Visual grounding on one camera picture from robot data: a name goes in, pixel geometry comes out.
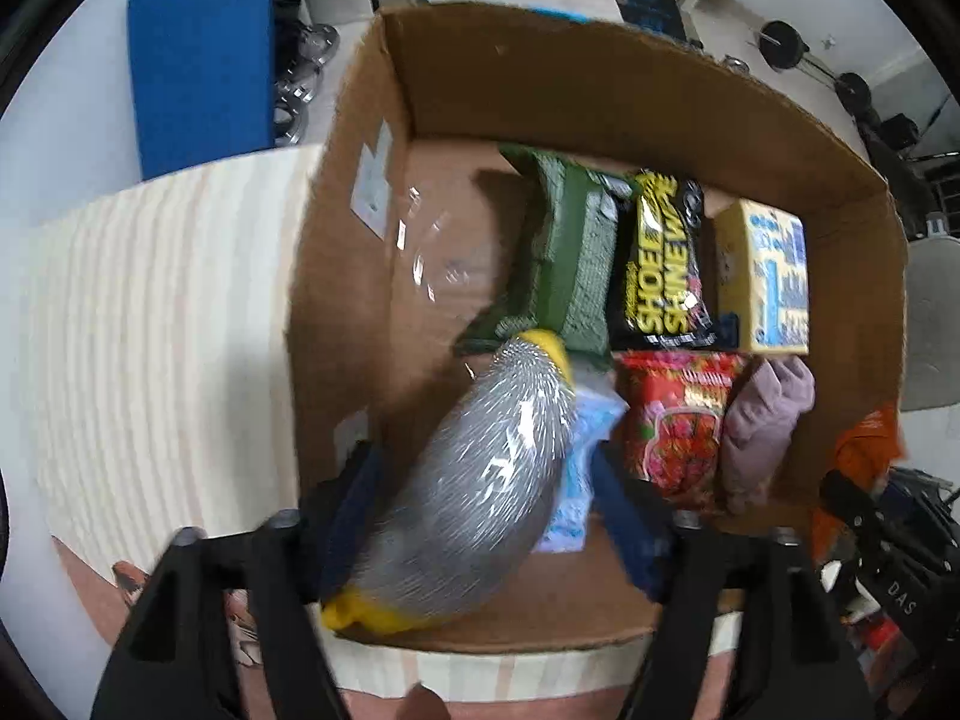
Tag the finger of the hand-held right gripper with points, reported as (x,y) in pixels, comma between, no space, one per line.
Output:
(862,514)

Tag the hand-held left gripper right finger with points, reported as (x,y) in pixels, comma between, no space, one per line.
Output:
(630,532)

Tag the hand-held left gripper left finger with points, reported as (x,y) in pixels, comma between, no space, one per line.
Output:
(352,525)

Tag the red and black snack packet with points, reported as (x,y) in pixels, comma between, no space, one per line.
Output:
(862,450)

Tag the light blue tissue packet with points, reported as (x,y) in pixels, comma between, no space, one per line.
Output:
(589,420)

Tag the purple cloth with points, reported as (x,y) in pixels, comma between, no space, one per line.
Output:
(757,427)

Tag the silver scrubber packet yellow ends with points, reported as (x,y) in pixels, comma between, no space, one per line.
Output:
(480,465)

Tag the yellow and blue tissue box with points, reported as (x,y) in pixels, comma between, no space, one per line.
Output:
(772,277)

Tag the black shoe wipes packet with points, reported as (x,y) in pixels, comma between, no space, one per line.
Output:
(660,270)

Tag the green packet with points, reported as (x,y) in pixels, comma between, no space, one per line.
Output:
(577,262)

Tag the cardboard box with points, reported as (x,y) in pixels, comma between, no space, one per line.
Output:
(570,105)

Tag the small barbell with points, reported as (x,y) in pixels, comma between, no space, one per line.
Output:
(780,45)

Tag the blue mat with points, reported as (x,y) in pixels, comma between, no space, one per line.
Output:
(202,60)

